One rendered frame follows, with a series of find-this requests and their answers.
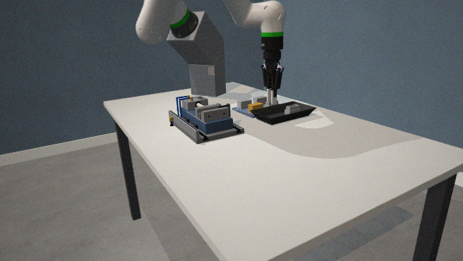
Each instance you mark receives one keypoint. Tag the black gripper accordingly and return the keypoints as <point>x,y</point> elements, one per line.
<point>272,74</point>

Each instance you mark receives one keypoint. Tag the yellow-orange block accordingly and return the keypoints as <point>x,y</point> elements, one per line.
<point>255,106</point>

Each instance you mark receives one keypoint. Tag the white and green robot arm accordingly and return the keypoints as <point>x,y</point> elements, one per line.
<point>158,15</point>

